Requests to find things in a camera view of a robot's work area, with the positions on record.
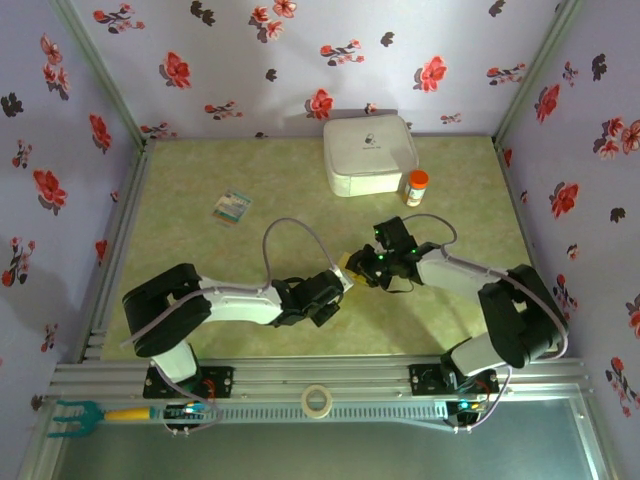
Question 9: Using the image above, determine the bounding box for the yellow cloth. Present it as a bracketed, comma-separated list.
[339, 249, 371, 290]

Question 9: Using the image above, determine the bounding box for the orange pill bottle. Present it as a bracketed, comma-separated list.
[401, 169, 430, 209]

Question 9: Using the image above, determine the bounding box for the beige tape roll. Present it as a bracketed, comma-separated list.
[300, 383, 334, 420]

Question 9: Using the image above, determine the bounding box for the white zippered case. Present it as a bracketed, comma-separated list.
[322, 113, 420, 199]

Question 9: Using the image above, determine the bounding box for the teal printed card packet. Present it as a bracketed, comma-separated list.
[210, 188, 254, 227]

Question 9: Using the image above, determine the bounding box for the wide aluminium frame rail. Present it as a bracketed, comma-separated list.
[47, 355, 594, 401]

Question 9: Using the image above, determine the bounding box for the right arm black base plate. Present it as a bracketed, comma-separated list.
[408, 362, 501, 399]

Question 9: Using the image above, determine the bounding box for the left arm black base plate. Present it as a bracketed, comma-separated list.
[142, 362, 236, 400]

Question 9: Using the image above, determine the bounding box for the grey slotted cable duct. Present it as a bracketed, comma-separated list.
[149, 402, 451, 426]

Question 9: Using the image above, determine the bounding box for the aluminium side rail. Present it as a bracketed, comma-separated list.
[74, 139, 156, 364]
[492, 139, 571, 357]

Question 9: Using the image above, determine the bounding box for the teal rake yellow handle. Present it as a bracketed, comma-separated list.
[47, 398, 154, 440]

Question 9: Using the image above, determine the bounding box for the aluminium corner post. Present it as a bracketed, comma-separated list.
[49, 0, 156, 151]
[492, 0, 586, 146]

